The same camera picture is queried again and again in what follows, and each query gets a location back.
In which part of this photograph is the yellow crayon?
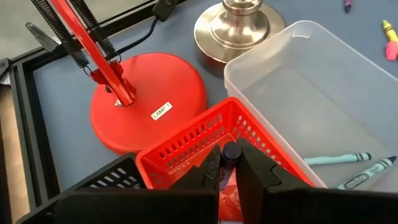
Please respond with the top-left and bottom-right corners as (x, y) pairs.
(381, 19), (398, 45)

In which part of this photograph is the clear plastic bin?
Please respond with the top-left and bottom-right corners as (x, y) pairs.
(223, 19), (398, 193)

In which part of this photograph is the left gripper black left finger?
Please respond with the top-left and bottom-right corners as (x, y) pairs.
(53, 144), (222, 224)

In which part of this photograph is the red slotted plastic basket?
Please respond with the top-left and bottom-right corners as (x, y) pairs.
(135, 96), (328, 223)

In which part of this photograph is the pink eraser cap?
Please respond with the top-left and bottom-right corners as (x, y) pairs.
(384, 40), (398, 62)

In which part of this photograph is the black slotted plastic basket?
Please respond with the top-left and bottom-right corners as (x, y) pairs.
(14, 152), (147, 224)

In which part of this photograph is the gray-blue crayon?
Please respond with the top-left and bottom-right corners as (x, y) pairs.
(302, 152), (373, 167)

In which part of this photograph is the dark blue crayon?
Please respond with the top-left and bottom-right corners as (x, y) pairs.
(218, 141), (243, 192)

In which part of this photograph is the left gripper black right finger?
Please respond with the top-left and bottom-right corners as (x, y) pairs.
(234, 137), (398, 224)

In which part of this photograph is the red desk lamp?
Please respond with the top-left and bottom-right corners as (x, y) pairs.
(30, 0), (208, 156)

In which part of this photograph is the white crayon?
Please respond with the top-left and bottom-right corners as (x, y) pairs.
(336, 156), (398, 191)

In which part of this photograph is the black lamp power cable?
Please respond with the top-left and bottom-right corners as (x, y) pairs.
(115, 0), (180, 56)

